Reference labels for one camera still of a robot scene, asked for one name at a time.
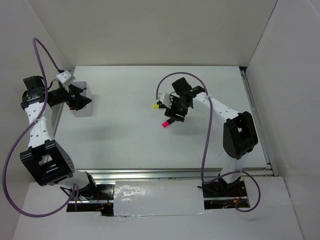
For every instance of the white pen holder container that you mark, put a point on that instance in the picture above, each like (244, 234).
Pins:
(87, 110)

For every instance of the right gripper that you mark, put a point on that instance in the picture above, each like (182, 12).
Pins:
(172, 112)

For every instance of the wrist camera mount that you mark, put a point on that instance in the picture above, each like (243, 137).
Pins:
(164, 100)
(66, 79)

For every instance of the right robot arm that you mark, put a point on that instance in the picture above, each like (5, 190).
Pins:
(239, 136)

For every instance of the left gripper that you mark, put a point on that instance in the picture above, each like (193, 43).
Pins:
(79, 101)

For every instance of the white foil cover sheet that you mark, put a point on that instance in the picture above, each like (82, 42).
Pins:
(158, 198)

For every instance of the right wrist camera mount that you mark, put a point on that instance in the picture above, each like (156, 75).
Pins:
(164, 100)

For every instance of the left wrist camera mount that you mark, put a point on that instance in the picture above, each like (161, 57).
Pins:
(66, 79)

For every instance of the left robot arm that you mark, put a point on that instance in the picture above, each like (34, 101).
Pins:
(47, 162)

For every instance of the pink highlighter marker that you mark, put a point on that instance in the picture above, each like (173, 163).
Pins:
(167, 123)

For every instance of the aluminium front rail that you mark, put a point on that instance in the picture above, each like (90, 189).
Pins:
(104, 175)

